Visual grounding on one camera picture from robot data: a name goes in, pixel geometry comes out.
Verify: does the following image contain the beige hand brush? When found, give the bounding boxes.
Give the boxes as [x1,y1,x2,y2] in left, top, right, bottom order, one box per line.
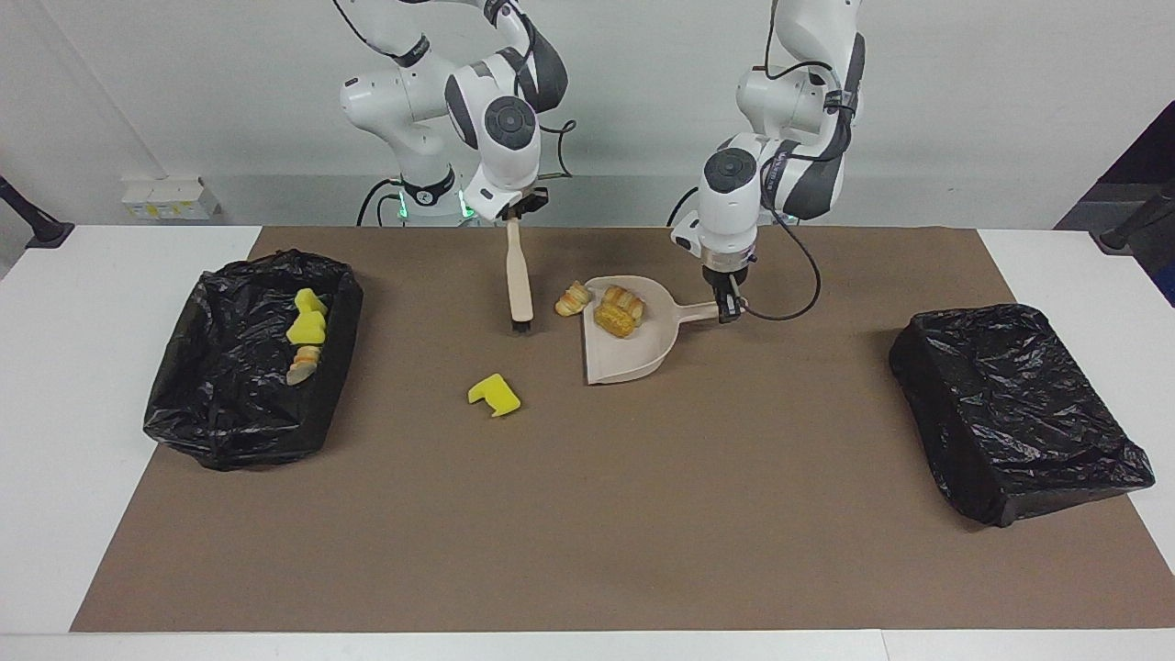
[506,218,536,332]

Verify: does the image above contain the beige plastic dustpan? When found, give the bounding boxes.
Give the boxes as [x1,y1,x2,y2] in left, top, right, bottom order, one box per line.
[581,275,735,387]

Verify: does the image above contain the round brown bread roll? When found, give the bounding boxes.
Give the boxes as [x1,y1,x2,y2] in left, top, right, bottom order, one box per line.
[594,303,637,340]

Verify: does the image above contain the notched yellow sponge piece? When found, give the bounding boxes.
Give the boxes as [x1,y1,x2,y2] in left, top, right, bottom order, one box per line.
[467,374,522,419]

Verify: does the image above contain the pale pastry piece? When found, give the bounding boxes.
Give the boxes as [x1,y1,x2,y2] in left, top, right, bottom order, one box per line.
[285,344,322,386]

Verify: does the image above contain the bin wrapped in black bag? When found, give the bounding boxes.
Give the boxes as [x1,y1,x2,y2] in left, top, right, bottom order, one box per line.
[888,304,1156,529]

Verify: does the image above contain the open bin with black bag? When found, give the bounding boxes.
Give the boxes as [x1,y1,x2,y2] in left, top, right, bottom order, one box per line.
[143,249,364,472]

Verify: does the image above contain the striped croissant piece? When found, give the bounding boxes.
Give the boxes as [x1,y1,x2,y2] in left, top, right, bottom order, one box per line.
[601,286,646,323]

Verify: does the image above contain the brown table mat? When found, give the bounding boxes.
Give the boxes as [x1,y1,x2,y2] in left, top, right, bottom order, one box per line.
[70,226,1175,633]

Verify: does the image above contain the black stand foot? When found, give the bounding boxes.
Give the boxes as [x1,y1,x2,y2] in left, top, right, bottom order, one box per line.
[1092,179,1175,253]
[0,176,74,249]

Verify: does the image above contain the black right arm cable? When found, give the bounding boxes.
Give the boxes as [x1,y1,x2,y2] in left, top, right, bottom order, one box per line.
[332,0,577,180]

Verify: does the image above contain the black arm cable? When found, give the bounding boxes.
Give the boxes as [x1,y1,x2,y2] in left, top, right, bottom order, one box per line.
[742,0,866,322]
[332,0,577,180]

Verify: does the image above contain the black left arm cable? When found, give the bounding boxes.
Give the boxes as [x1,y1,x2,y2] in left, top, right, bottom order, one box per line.
[742,0,866,322]

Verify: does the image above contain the black base cable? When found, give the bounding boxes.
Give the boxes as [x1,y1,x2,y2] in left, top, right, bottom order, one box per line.
[666,184,703,228]
[356,177,407,228]

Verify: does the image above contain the white wall socket box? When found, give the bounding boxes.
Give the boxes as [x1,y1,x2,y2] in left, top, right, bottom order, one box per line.
[122,177,221,221]

